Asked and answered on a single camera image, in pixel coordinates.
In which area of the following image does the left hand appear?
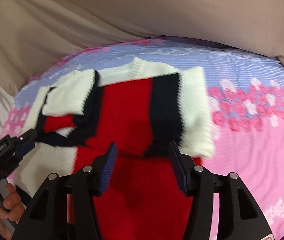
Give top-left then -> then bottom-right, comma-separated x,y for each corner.
0,183 -> 25,240

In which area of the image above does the beige curtain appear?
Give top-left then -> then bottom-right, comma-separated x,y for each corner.
0,0 -> 284,95

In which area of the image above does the red white black knit sweater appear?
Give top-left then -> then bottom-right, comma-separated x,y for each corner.
14,58 -> 214,239

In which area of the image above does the pink floral bed sheet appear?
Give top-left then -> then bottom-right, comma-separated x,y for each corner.
2,37 -> 284,239

